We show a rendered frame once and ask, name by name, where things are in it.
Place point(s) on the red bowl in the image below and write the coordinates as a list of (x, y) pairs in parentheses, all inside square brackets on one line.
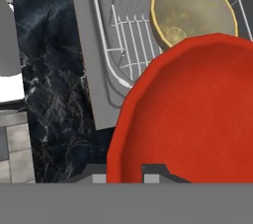
[(191, 109)]

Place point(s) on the grey dish rack tray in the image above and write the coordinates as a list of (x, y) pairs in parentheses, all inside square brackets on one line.
[(99, 80)]

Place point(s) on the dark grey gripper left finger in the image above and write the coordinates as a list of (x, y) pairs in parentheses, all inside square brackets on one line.
[(95, 172)]

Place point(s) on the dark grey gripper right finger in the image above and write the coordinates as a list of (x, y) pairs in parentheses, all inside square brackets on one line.
[(157, 172)]

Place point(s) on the yellow-rimmed olive bowl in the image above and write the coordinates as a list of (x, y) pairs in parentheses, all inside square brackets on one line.
[(192, 7)]

